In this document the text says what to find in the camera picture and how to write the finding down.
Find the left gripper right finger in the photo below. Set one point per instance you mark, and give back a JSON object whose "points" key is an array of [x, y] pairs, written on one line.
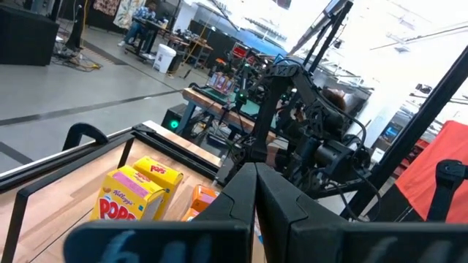
{"points": [[311, 237]]}

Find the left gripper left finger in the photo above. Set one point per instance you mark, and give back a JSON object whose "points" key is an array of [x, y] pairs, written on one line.
{"points": [[219, 233]]}

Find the yellow Pops cereal box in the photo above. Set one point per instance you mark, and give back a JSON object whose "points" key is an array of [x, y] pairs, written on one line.
{"points": [[120, 204], [161, 173]]}

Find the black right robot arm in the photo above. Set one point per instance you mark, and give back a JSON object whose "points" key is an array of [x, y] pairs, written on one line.
{"points": [[270, 109]]}

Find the white panel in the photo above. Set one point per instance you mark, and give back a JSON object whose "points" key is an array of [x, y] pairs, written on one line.
{"points": [[365, 117]]}

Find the person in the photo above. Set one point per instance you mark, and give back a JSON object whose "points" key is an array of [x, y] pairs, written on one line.
{"points": [[334, 98], [140, 22]]}

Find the red cloth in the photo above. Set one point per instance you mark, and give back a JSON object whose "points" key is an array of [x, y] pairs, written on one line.
{"points": [[449, 146]]}

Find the black rig struts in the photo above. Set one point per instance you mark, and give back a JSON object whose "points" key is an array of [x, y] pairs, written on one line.
{"points": [[331, 36]]}

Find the black computer with green light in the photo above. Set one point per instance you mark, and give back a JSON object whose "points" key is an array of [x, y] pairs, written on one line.
{"points": [[173, 118]]}

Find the wooden workbench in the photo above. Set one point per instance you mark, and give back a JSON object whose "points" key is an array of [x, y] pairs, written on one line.
{"points": [[219, 109]]}

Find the red storage rack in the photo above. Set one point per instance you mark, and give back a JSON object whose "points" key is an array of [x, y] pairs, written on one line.
{"points": [[239, 51]]}

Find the white trash bin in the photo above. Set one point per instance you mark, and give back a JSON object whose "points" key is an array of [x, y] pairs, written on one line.
{"points": [[164, 58]]}

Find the black desk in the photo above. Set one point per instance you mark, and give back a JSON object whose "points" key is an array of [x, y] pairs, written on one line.
{"points": [[150, 27]]}

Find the light floral cloth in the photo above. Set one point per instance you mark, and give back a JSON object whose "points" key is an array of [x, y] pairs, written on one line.
{"points": [[128, 12]]}

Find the black floor stand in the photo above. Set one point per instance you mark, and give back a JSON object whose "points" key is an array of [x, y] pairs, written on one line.
{"points": [[77, 29]]}

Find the dark floral cloth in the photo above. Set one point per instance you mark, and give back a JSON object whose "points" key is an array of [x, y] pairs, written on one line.
{"points": [[106, 6]]}

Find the black cabinet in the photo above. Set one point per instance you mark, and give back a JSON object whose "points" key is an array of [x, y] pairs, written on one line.
{"points": [[25, 36]]}

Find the thick black rig post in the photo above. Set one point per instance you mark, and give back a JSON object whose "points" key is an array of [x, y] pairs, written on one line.
{"points": [[413, 128]]}

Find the black table edge rail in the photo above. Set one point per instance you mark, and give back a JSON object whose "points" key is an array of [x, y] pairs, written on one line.
{"points": [[175, 155]]}

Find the black clamp bracket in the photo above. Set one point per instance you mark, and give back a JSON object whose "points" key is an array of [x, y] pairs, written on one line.
{"points": [[448, 175]]}

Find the black arched bracket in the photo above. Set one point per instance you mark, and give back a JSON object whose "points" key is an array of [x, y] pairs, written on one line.
{"points": [[84, 126]]}

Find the black metal shelf frame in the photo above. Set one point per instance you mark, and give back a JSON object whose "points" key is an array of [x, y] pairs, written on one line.
{"points": [[14, 226]]}

